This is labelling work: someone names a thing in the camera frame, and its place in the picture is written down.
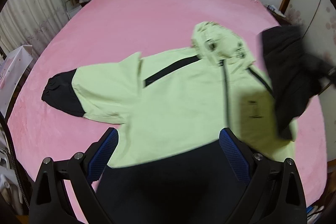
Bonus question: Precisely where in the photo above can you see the dark wooden nightstand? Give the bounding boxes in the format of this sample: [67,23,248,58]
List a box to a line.
[265,5,291,25]

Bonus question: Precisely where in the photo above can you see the items on nightstand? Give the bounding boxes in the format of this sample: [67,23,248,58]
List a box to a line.
[265,5,286,18]

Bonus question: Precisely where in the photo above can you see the white curtain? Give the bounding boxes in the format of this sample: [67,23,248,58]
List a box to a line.
[1,0,69,60]

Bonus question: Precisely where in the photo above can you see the black cable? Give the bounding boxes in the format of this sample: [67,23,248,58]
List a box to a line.
[0,110,32,214]

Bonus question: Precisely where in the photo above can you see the blue books stack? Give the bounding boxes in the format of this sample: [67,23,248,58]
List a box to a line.
[307,206,325,224]

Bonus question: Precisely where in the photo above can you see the floral sliding wardrobe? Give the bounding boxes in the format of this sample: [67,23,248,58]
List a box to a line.
[285,0,335,161]

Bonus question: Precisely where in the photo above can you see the pink bed sheet mattress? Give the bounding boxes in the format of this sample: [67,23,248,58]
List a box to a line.
[7,0,329,224]

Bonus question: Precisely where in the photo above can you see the white patterned gift bag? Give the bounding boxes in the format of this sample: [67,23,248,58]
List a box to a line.
[0,45,33,117]

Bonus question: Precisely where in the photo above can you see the green and black hooded jacket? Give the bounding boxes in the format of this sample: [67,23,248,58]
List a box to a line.
[42,22,335,223]

